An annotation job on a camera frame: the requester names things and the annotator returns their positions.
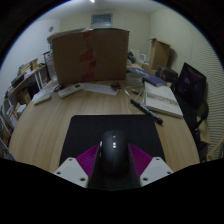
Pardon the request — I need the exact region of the black mouse pad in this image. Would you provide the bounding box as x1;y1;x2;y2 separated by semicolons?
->
58;114;166;166

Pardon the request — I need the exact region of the blue book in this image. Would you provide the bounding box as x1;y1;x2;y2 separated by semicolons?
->
125;66;168;88

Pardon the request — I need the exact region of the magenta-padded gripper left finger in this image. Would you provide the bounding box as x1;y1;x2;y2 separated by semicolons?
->
53;143;102;190

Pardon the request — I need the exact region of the small dark clip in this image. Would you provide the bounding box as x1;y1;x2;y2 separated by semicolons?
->
110;81;123;91

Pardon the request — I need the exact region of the black marker pen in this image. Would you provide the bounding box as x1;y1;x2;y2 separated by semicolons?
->
129;98;164;126

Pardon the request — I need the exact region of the white book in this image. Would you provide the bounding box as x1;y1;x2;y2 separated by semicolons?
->
143;81;184;119

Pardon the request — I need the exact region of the wooden side desk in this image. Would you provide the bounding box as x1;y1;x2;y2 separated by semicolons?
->
6;49;54;104

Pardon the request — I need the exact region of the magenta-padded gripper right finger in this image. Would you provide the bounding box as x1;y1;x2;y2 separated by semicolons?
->
128;143;174;188

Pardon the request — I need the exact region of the bookshelf unit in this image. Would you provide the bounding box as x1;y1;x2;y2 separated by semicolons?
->
0;99;28;158

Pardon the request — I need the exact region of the black office chair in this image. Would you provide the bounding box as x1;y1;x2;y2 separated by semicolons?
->
173;61;209;148

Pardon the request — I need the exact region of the black looped cable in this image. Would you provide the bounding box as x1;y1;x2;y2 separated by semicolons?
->
53;83;66;93

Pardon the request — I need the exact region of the blank white paper sheet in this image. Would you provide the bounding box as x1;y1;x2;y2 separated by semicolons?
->
81;82;120;97

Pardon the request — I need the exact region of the black computer mouse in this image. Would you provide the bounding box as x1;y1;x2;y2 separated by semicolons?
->
96;129;133;178

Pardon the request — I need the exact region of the large brown cardboard box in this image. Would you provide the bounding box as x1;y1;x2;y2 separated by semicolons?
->
51;27;130;86

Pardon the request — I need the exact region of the white remote control with display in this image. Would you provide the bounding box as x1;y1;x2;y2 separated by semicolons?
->
57;83;84;99

